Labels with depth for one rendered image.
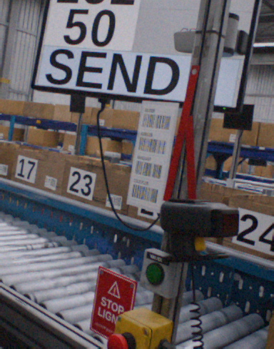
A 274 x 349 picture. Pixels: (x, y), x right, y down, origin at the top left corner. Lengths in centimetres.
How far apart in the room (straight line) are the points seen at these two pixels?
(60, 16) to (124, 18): 16
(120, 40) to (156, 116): 24
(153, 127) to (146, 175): 9
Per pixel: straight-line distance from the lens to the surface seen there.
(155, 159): 79
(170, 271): 74
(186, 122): 76
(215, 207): 66
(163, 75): 91
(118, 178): 167
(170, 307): 79
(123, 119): 796
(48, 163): 200
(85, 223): 176
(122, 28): 98
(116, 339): 74
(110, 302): 87
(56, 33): 105
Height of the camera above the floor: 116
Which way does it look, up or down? 3 degrees down
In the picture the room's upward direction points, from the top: 9 degrees clockwise
